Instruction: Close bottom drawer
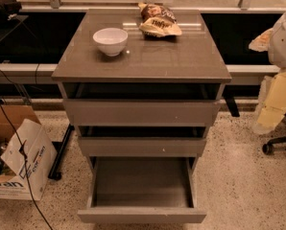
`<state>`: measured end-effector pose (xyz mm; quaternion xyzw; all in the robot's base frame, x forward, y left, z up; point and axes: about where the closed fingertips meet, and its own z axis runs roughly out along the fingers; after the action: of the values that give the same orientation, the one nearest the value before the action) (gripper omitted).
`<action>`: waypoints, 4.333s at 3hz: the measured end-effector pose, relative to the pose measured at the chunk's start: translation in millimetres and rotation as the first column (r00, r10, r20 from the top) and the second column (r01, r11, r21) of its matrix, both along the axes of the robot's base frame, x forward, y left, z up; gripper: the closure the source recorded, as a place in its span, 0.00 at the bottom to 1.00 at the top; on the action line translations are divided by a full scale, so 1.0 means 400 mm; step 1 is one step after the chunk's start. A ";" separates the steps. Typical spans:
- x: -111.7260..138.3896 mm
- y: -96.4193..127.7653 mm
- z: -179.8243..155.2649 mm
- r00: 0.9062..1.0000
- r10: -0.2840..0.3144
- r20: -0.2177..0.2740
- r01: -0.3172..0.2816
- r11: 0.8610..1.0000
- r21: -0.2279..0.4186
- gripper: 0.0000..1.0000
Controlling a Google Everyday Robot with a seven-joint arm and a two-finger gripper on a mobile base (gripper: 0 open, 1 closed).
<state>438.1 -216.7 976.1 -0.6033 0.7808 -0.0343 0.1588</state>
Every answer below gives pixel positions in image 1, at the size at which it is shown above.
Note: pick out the black table leg right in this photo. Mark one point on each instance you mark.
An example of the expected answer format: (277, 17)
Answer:
(230, 102)

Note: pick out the grey drawer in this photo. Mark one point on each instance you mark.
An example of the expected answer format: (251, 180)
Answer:
(142, 190)
(143, 141)
(141, 104)

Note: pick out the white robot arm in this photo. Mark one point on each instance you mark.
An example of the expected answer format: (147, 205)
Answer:
(271, 106)

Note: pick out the white ceramic bowl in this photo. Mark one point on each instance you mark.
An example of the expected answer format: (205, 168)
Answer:
(111, 41)

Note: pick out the brown chip bag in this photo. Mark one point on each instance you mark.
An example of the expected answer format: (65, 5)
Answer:
(158, 21)

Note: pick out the grey middle drawer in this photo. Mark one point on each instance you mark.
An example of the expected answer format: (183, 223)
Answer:
(143, 141)

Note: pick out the black table leg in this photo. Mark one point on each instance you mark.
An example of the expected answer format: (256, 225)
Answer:
(230, 102)
(60, 147)

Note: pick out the grey bottom drawer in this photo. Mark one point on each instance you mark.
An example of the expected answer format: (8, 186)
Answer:
(142, 190)

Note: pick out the grey drawer cabinet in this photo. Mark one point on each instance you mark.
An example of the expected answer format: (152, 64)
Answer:
(189, 58)

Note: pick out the black table leg left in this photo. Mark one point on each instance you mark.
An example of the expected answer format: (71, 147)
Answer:
(60, 147)

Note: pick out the grey top drawer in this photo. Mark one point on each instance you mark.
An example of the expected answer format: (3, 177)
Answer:
(141, 104)

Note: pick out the open cardboard box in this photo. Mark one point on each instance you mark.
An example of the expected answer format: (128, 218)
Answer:
(27, 152)

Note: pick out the yellow-covered gripper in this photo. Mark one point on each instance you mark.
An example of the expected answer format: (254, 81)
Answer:
(284, 45)

